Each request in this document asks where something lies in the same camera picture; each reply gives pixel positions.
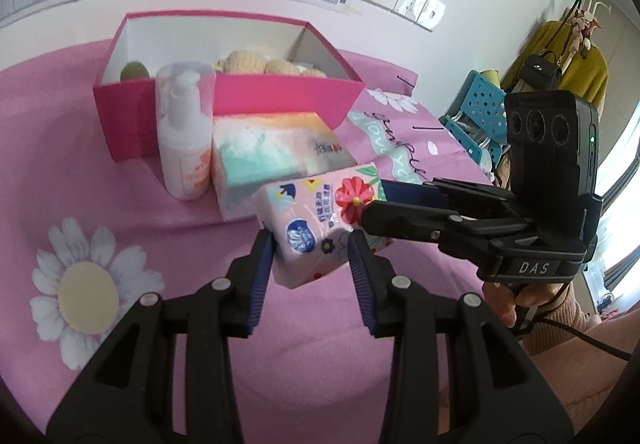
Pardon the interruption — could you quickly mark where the black cable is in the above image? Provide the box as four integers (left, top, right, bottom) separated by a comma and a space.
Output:
515, 314, 636, 360

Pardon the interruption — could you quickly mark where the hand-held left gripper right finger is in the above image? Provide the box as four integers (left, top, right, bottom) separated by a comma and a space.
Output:
348, 229, 573, 444

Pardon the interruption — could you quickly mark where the person's right hand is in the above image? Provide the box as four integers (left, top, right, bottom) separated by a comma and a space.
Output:
482, 281, 568, 330

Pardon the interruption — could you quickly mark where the white pump bottle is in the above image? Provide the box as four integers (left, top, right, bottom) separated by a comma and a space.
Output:
155, 63, 216, 201

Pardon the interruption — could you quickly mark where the yellow hanging garment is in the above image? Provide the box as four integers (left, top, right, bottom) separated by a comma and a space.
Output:
502, 20, 608, 110

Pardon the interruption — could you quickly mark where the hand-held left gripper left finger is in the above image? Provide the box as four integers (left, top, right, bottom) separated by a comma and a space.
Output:
46, 228, 277, 444

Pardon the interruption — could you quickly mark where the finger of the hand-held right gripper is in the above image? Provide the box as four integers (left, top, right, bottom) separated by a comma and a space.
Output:
360, 201, 512, 258
379, 177, 512, 216

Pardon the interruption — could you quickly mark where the beige plush toy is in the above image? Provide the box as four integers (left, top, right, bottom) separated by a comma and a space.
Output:
212, 49, 328, 79

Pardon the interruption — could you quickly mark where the pink cardboard box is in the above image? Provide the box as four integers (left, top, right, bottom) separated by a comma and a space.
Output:
92, 12, 366, 162

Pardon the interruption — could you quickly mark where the hanging plush ornament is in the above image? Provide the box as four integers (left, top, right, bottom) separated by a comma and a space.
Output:
572, 9, 606, 50

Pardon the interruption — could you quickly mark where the green plush toy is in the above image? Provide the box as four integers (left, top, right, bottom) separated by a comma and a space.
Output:
119, 62, 151, 82

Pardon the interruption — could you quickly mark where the pastel tissue pack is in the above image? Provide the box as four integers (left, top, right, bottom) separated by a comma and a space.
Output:
211, 111, 358, 221

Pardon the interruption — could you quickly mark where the floral tissue pack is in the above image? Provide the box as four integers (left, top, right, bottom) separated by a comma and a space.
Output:
251, 163, 396, 289

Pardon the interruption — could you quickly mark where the pink printed bedsheet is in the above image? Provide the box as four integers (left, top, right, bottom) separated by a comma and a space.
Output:
0, 44, 506, 444

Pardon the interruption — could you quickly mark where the black shoulder bag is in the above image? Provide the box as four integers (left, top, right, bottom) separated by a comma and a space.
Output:
517, 52, 563, 92

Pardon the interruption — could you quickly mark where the person's right forearm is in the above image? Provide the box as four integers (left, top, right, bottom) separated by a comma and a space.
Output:
520, 284, 640, 444

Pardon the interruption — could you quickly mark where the window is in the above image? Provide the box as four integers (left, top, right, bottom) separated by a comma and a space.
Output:
585, 24, 640, 315

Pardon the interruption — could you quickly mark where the blue perforated plastic crate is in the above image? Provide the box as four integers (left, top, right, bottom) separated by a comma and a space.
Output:
439, 70, 511, 175

